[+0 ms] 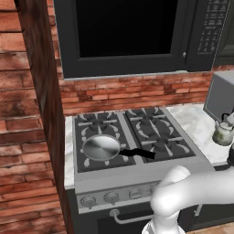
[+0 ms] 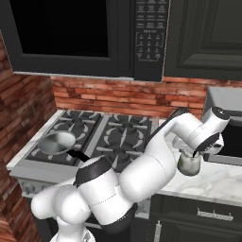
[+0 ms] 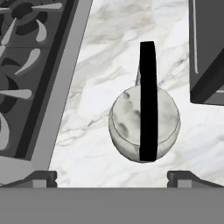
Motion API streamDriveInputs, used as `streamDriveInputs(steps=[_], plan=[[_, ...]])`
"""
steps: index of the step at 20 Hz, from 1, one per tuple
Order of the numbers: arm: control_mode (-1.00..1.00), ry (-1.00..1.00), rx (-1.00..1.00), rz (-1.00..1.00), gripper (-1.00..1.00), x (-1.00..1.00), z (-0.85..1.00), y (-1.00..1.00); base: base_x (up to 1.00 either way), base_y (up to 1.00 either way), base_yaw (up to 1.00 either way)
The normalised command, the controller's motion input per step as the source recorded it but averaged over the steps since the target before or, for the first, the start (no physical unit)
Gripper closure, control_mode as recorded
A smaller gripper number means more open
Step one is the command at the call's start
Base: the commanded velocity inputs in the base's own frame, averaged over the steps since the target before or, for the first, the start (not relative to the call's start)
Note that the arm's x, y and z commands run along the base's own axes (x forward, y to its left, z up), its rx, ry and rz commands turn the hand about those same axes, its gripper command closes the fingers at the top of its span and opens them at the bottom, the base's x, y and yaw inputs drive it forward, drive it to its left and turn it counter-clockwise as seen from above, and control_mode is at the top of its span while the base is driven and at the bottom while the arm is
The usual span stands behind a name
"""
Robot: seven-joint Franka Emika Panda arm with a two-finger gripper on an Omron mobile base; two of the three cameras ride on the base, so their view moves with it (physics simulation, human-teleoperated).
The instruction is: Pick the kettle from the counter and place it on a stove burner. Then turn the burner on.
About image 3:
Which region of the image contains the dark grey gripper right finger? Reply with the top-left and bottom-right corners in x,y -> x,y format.
166,170 -> 223,189

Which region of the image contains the grey kettle with black handle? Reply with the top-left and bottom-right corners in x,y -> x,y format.
108,40 -> 182,164

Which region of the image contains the dark grey appliance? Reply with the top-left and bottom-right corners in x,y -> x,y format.
187,0 -> 224,107

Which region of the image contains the grey stove hob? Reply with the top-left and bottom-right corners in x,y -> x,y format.
0,0 -> 95,186

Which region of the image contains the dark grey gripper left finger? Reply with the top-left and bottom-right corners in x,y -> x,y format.
2,170 -> 59,189

